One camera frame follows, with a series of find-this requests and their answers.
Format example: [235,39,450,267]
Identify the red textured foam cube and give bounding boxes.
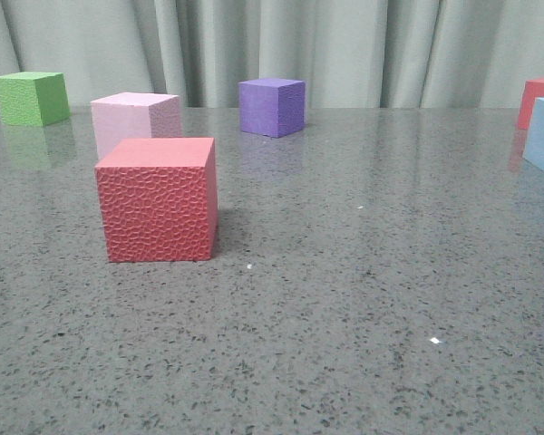
[94,137,218,262]

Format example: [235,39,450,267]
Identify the green foam cube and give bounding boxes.
[0,72,71,127]

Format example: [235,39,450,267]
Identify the dark purple foam cube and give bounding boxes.
[238,78,306,138]

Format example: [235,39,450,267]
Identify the pink foam cube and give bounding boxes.
[90,92,182,159]

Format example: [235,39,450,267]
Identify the red foam cube far right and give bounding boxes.
[517,77,544,130]

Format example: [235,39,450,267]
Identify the grey-green curtain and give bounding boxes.
[0,1,544,108]

